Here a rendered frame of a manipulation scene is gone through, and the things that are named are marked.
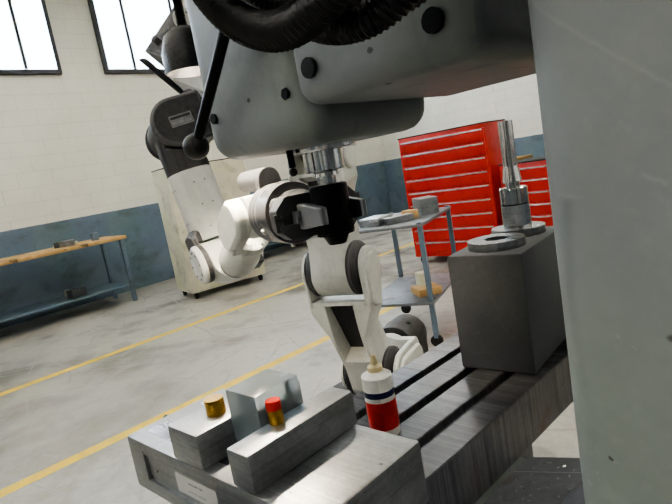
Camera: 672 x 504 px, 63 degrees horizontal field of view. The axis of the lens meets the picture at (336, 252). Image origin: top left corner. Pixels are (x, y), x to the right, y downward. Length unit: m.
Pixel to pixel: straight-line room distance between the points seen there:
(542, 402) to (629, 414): 0.61
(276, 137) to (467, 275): 0.42
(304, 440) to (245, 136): 0.33
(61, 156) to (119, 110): 1.12
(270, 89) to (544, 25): 0.36
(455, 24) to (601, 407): 0.26
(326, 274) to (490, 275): 0.63
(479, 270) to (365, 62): 0.48
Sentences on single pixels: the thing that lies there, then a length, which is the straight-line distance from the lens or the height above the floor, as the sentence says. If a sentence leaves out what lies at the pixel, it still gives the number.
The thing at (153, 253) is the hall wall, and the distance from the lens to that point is 8.84.
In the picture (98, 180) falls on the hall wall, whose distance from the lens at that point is 8.60.
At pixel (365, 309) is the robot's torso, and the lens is 1.41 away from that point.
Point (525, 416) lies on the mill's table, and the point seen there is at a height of 0.89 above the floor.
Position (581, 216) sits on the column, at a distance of 0.25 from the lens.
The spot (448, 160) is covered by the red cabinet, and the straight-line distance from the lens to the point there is 6.03.
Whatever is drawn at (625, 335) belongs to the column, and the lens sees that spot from 0.26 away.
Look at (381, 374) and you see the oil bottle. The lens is 0.72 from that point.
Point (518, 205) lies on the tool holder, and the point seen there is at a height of 1.17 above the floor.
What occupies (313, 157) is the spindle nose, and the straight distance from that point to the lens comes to 0.65.
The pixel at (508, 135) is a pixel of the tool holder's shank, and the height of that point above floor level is 1.28.
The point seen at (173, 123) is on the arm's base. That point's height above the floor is 1.42.
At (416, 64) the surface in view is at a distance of 0.43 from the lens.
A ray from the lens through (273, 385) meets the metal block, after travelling 0.60.
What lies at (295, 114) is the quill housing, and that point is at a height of 1.34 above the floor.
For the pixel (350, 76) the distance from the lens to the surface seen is 0.47.
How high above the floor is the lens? 1.28
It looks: 9 degrees down
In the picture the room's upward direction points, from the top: 10 degrees counter-clockwise
